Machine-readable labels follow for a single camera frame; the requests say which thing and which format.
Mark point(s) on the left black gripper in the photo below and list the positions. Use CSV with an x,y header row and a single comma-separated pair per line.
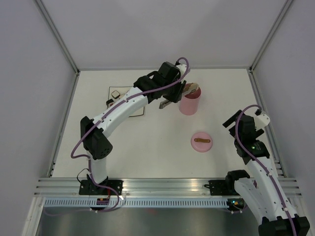
x,y
177,97

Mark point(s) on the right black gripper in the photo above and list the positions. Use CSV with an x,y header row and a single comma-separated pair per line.
x,y
230,120

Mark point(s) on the metal tongs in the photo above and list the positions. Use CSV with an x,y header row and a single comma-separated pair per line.
x,y
166,102

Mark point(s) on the round beige bun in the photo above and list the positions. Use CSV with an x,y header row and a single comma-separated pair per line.
x,y
190,88

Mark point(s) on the pink cylindrical lunch box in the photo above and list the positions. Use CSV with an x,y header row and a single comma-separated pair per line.
x,y
189,103

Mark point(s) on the sushi piece red filling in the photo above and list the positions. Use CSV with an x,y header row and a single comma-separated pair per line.
x,y
109,103

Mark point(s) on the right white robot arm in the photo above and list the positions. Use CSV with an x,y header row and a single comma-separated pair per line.
x,y
260,187

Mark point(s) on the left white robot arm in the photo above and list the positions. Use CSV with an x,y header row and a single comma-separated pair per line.
x,y
168,82

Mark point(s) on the white square plate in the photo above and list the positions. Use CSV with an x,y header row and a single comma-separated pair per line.
x,y
139,112

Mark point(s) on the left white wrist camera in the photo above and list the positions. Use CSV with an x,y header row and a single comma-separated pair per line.
x,y
183,69

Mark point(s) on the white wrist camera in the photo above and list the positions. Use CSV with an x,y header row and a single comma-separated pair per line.
x,y
262,120
183,69

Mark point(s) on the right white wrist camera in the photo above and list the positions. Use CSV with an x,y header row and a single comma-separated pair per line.
x,y
262,120

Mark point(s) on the pink lid with brown handle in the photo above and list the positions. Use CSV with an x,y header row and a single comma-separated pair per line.
x,y
201,142

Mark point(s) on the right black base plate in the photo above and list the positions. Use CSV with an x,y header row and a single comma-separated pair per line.
x,y
220,188

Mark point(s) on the right aluminium frame post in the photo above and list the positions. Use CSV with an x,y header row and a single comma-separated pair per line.
x,y
271,33

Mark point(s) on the aluminium frame post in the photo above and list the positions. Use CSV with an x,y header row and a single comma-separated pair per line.
x,y
271,33
56,34

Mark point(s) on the white slotted cable duct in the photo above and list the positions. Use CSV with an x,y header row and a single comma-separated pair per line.
x,y
143,202

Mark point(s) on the left aluminium frame post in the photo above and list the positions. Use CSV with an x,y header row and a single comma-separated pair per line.
x,y
56,34

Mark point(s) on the aluminium front rail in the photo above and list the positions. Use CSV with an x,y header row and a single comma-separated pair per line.
x,y
133,187

